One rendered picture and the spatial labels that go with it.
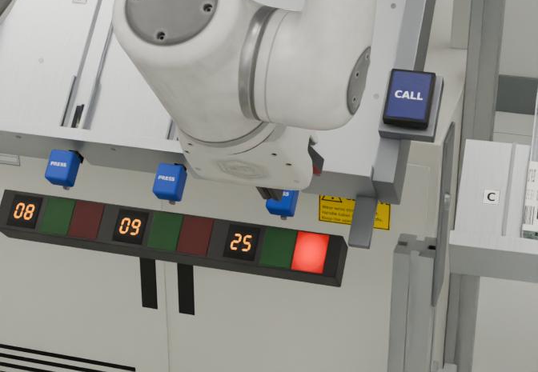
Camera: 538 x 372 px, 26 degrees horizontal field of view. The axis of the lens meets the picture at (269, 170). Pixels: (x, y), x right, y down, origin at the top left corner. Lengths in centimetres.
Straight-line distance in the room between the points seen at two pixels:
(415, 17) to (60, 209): 38
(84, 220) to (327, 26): 46
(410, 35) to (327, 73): 37
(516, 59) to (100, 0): 199
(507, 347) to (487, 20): 78
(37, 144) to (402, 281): 38
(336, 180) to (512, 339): 114
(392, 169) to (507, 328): 117
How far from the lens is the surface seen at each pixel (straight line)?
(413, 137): 105
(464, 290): 170
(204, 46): 72
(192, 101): 77
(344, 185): 107
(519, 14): 304
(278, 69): 74
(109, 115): 115
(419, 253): 110
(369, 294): 148
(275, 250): 106
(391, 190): 106
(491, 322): 220
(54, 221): 113
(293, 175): 92
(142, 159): 113
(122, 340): 164
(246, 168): 92
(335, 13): 73
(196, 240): 108
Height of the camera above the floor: 118
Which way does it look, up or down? 26 degrees down
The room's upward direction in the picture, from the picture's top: straight up
